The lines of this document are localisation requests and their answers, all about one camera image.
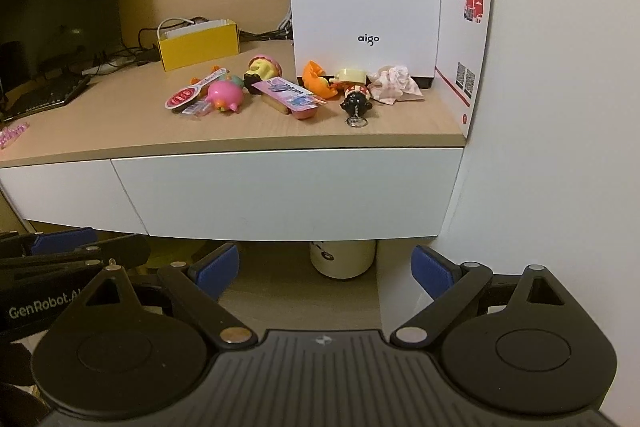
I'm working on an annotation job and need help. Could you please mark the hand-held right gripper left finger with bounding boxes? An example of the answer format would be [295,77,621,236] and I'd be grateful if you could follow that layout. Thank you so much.
[75,243,256,348]

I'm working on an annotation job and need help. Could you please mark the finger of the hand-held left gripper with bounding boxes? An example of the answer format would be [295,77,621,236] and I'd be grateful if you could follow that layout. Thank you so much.
[0,228,97,258]
[0,234,152,280]

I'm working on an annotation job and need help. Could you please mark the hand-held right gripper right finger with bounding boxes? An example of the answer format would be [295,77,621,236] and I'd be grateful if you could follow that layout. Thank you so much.
[390,244,576,348]

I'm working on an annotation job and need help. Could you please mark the small clear packet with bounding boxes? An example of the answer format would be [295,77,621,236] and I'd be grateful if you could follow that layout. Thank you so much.
[181,101,212,120]

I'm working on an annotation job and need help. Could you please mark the pink pig toy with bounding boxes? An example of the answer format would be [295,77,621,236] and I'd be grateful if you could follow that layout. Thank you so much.
[205,80,247,114]

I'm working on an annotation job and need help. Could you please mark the red hairbrush package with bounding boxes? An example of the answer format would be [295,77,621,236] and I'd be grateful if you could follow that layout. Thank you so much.
[164,68,230,114]

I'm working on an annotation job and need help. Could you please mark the pink cartoon package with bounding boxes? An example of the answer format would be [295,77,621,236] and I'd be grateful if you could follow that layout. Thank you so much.
[251,77,329,122]

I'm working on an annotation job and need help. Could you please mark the black red doll keychain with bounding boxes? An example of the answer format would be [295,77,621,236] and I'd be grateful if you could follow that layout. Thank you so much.
[340,83,374,129]

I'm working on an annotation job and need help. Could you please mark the pink floral cloth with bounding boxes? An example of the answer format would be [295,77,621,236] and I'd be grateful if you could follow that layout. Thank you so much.
[369,64,426,104]

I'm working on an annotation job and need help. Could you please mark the pastel green round toy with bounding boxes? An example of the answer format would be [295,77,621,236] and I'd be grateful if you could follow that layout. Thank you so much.
[216,73,247,92]

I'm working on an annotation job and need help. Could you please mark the yellow pink cupcake toy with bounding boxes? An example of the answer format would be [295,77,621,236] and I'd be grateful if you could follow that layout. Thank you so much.
[243,53,285,97]

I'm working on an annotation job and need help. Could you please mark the roll of tape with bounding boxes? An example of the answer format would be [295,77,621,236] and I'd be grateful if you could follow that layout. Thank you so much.
[327,67,370,86]

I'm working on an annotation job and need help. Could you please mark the orange toy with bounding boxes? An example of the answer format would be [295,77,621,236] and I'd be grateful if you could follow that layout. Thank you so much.
[301,60,341,100]

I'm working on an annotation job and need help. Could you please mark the white narrow drawer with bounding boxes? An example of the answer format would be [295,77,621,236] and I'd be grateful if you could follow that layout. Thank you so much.
[0,158,149,237]

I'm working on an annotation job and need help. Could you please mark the white bin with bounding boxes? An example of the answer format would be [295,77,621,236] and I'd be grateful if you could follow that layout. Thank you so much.
[309,239,378,281]

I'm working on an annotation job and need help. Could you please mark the pink hair accessory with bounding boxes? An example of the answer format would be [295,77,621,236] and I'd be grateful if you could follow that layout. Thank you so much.
[0,122,30,150]

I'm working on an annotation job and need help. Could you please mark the black keyboard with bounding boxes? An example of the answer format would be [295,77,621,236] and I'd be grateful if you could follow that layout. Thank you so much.
[2,74,92,118]

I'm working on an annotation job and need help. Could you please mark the yellow cardboard box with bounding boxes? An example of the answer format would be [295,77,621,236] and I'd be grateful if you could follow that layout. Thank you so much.
[157,19,240,73]

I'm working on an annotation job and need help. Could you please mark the white booklet with red print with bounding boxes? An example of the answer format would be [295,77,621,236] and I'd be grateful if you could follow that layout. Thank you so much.
[434,0,496,140]

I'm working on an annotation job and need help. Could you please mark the black cable bundle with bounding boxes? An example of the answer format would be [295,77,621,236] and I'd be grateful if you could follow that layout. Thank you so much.
[135,17,167,64]

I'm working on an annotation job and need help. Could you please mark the white looped cable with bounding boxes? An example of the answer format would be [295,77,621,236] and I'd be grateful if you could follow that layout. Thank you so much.
[157,17,197,40]

